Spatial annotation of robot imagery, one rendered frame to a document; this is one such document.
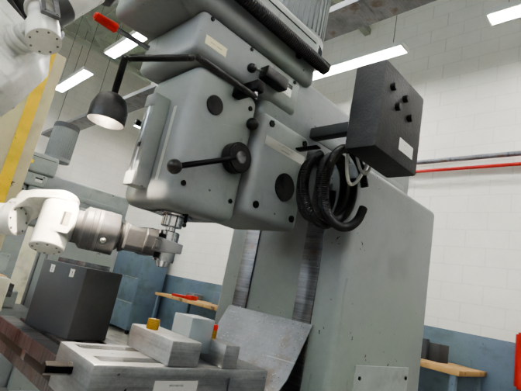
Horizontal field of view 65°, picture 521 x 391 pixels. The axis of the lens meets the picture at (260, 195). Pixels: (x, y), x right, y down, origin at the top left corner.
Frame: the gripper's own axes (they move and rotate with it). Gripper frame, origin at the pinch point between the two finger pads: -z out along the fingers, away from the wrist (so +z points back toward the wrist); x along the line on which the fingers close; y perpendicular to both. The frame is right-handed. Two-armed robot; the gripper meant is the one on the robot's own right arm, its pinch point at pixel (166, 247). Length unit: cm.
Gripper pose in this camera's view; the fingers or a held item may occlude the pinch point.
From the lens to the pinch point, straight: 94.6
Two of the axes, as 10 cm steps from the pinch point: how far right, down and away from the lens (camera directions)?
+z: -8.9, -2.8, -3.6
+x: -4.1, 1.3, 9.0
